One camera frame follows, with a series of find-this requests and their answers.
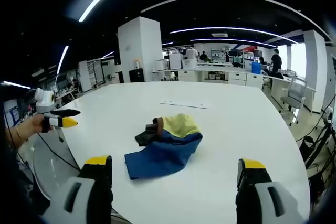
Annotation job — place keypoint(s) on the person's dark clothing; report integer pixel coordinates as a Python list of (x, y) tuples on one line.
[(15, 190)]

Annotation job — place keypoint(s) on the blue yellow brown garment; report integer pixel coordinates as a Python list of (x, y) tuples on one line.
[(168, 153)]

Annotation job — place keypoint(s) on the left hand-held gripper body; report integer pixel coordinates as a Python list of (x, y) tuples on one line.
[(44, 100)]

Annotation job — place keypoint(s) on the black low cabinet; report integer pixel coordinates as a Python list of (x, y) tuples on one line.
[(136, 75)]

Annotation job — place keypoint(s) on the person's left hand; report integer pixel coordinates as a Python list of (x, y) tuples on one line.
[(35, 125)]

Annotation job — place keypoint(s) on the white template sheet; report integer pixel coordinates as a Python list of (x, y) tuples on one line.
[(183, 103)]

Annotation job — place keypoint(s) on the grey mesh office chair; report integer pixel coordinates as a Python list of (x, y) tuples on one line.
[(295, 95)]

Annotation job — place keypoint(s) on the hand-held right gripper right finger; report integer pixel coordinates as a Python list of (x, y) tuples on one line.
[(256, 197)]

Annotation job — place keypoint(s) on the white box appliance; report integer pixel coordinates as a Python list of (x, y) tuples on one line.
[(175, 61)]

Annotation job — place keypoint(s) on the blue plastic bin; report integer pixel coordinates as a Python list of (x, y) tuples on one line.
[(256, 67)]

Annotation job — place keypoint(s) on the black tripod stand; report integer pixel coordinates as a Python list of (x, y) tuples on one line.
[(319, 140)]

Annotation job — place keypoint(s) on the long white workbench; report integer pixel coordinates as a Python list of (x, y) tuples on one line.
[(225, 73)]

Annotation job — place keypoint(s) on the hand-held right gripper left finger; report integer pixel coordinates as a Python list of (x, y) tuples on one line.
[(89, 197)]

